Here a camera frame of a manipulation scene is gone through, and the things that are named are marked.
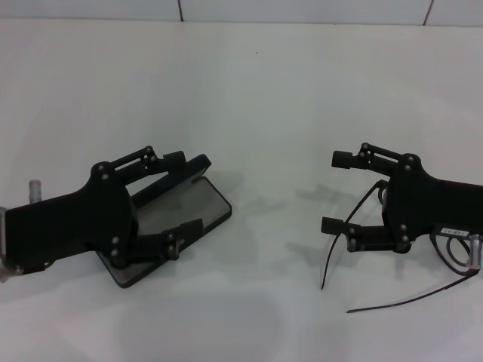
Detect black glasses case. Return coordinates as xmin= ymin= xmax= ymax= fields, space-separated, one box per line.
xmin=100 ymin=153 xmax=232 ymax=290

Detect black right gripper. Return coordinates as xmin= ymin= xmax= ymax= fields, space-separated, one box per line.
xmin=319 ymin=142 xmax=483 ymax=254

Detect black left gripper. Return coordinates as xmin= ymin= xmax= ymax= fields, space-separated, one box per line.
xmin=5 ymin=146 xmax=205 ymax=275

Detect black glasses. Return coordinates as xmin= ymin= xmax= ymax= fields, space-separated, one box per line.
xmin=319 ymin=179 xmax=483 ymax=314

